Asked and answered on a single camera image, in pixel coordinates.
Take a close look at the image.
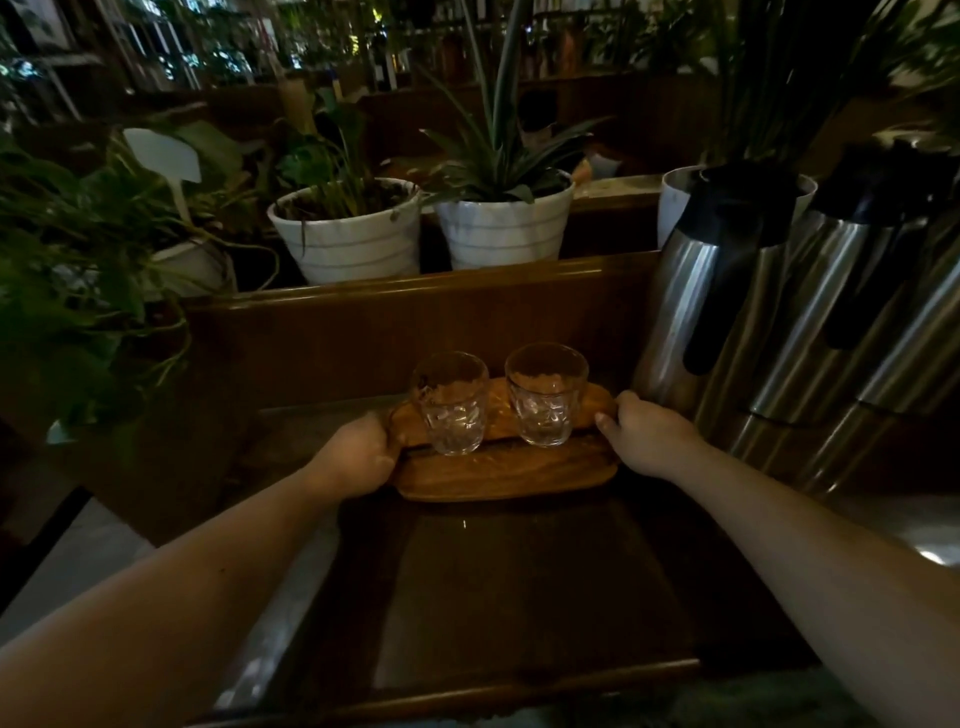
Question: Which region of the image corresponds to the person's left hand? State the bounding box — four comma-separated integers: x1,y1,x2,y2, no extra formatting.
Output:
315,411,407,502

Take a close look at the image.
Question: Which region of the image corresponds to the person's right hand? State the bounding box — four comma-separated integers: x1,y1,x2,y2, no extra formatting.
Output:
594,390,709,481

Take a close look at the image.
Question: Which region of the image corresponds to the wooden serving tray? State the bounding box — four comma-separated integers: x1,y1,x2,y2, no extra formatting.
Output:
387,377,621,504

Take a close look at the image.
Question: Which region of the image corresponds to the person's left forearm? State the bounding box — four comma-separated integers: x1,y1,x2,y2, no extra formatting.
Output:
0,463,348,728

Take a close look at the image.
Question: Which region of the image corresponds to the person's right forearm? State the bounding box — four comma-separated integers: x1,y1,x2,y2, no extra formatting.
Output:
661,442,960,728

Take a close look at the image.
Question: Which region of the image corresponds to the clear patterned drinking glass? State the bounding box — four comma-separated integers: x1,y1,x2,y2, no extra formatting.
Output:
410,351,491,457
504,342,591,449

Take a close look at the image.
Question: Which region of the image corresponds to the dark wooden counter ledge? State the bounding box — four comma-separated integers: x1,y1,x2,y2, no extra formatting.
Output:
180,251,661,421

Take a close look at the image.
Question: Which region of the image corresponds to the white striped plant pot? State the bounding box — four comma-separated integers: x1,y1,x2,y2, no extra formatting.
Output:
433,176,576,271
267,177,423,286

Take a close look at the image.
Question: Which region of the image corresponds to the white pot with tall plant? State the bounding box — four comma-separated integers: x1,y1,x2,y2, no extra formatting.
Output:
657,165,819,251

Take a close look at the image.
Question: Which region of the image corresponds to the plain white plant pot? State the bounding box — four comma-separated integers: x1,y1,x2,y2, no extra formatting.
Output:
142,238,239,300

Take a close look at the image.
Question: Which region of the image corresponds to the small leafy potted plant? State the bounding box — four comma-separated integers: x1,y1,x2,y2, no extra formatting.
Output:
270,90,406,223

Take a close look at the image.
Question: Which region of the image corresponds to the spiky green potted plant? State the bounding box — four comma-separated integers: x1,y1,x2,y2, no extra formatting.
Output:
417,0,612,207

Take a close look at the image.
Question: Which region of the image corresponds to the trailing green leafy plant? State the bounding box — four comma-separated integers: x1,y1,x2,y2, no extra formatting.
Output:
0,120,280,451

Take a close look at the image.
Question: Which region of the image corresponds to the white plant label stake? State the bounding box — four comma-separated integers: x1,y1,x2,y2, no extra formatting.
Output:
123,127,204,226

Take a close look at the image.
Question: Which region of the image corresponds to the tall dark green plant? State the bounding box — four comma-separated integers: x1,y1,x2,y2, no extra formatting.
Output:
697,0,960,170

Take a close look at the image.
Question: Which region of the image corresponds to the steel thermos with black handle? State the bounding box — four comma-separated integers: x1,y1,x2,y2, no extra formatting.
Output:
631,159,801,430
795,161,960,496
731,141,948,481

